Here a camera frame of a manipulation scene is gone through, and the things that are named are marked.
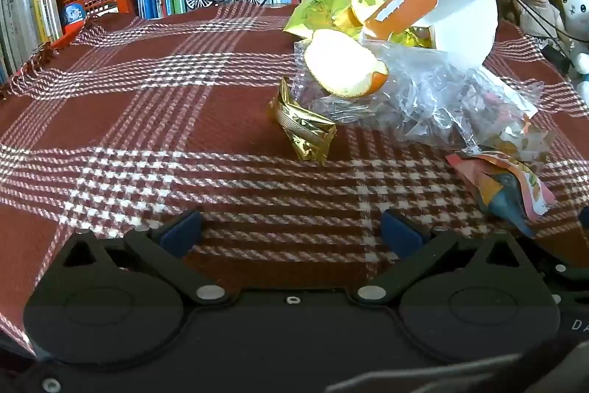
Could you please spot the red plaid blanket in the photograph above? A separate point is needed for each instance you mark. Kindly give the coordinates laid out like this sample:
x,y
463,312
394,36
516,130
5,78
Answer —
x,y
138,121

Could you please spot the yellow green snack bag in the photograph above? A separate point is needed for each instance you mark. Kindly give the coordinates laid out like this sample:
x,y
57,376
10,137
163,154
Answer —
x,y
322,6

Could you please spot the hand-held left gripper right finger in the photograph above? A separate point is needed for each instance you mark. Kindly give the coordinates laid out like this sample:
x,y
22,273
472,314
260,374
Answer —
x,y
400,234

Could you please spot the colourful snack wrapper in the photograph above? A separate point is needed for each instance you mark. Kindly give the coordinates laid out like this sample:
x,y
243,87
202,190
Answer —
x,y
501,186

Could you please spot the clear plastic bag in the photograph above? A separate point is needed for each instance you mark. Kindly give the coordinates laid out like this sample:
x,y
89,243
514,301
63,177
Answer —
x,y
414,98

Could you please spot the white bunny plush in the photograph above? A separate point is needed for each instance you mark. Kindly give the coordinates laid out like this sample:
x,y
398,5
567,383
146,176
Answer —
x,y
577,11

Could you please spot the large orange peel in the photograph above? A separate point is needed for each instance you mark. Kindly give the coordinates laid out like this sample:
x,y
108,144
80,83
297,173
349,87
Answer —
x,y
336,61

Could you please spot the orange white wrapper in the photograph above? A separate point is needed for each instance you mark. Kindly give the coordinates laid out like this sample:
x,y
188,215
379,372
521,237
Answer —
x,y
520,139

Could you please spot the gold foil wrapper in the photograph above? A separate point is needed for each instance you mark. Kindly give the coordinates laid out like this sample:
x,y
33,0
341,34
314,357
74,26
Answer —
x,y
299,126

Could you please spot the row of pale books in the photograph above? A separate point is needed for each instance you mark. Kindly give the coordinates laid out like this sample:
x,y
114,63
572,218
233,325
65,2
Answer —
x,y
27,15

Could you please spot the orange white paper box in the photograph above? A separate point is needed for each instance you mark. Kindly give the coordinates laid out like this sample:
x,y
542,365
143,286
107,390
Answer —
x,y
460,6

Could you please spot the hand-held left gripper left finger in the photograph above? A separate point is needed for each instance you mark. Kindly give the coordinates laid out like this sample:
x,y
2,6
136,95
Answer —
x,y
182,232

